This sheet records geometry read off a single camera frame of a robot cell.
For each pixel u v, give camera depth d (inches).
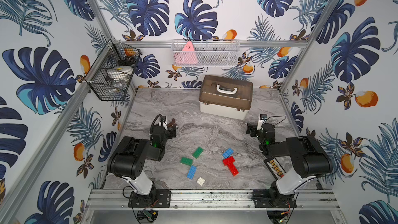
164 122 31.9
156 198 28.9
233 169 32.3
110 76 32.4
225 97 35.5
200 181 30.8
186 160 33.6
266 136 29.4
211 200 29.6
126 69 33.6
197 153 34.6
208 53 36.6
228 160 33.6
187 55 35.5
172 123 40.2
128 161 18.2
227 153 34.5
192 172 32.3
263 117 32.9
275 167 32.6
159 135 28.7
